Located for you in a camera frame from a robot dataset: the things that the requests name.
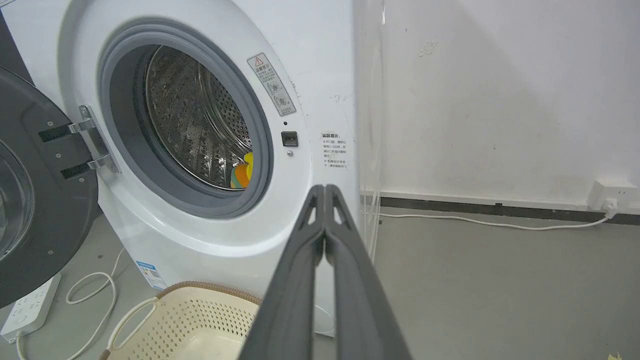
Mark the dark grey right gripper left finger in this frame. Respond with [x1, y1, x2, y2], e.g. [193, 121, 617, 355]
[238, 184, 327, 360]

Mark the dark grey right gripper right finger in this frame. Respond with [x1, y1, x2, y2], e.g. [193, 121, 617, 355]
[324, 184, 412, 360]

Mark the cream perforated laundry basket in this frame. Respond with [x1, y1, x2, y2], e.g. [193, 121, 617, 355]
[98, 281, 262, 360]

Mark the white front-load washing machine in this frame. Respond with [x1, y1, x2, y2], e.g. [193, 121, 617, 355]
[0, 0, 383, 337]

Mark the dark grey washing machine door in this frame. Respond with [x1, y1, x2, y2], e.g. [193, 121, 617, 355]
[0, 66, 103, 309]

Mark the colourful cloth in drum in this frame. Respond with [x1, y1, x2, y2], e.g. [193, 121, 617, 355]
[230, 151, 254, 190]

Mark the white power strip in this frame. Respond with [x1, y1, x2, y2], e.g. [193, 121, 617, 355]
[0, 273, 63, 345]

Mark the white cable duct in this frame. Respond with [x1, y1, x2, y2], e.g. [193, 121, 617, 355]
[361, 188, 640, 216]

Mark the white washing machine power cable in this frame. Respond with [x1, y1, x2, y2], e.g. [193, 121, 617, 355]
[378, 198, 620, 232]

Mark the white power strip cable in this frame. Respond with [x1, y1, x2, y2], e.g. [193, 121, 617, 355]
[16, 247, 126, 360]

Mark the white wall socket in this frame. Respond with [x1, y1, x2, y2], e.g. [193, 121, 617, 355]
[586, 178, 639, 213]

